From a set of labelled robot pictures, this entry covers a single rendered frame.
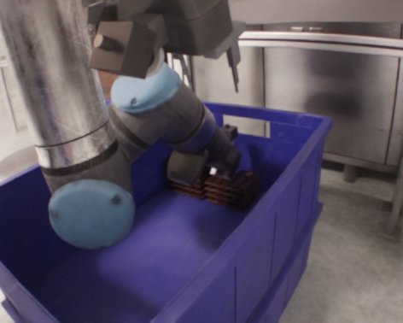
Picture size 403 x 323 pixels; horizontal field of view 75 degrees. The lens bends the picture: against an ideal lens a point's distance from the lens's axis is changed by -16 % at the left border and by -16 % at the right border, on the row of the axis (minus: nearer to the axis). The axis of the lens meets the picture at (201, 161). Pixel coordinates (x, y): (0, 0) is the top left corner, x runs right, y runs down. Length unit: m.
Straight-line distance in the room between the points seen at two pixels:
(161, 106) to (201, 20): 0.23
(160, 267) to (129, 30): 0.47
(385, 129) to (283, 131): 0.56
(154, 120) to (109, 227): 0.17
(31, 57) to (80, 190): 0.13
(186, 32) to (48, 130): 0.16
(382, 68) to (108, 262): 0.99
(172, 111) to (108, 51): 0.25
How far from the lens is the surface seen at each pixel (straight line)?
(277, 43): 0.84
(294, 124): 0.67
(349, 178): 1.30
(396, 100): 1.13
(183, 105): 0.43
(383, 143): 1.18
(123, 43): 0.18
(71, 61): 0.28
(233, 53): 0.24
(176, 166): 0.53
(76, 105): 0.28
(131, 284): 0.56
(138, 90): 0.41
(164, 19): 0.20
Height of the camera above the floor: 0.62
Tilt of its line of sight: 26 degrees down
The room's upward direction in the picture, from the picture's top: 5 degrees counter-clockwise
